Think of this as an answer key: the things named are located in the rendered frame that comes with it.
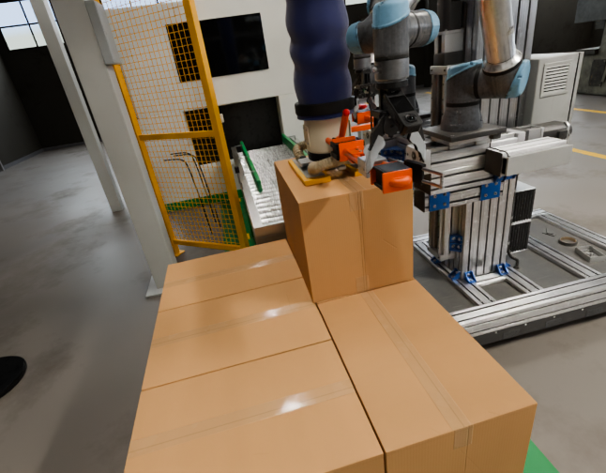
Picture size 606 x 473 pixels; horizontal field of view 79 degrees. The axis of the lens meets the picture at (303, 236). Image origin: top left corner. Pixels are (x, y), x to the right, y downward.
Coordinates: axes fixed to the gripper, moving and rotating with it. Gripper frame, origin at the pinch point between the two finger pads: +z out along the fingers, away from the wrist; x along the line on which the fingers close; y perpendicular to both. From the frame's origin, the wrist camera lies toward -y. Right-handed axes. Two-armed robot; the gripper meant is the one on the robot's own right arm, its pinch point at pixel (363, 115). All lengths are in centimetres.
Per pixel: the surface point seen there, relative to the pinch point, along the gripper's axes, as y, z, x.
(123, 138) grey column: -72, 1, -125
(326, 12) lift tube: 40, -39, -25
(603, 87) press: -405, 79, 606
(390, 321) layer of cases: 79, 55, -24
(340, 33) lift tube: 39, -33, -21
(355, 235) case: 60, 30, -28
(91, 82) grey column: -71, -31, -132
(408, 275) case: 60, 52, -8
